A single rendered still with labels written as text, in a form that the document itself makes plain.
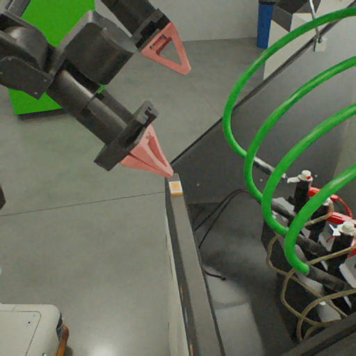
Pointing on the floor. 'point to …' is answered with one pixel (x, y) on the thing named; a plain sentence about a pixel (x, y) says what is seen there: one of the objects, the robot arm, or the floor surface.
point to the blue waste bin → (264, 21)
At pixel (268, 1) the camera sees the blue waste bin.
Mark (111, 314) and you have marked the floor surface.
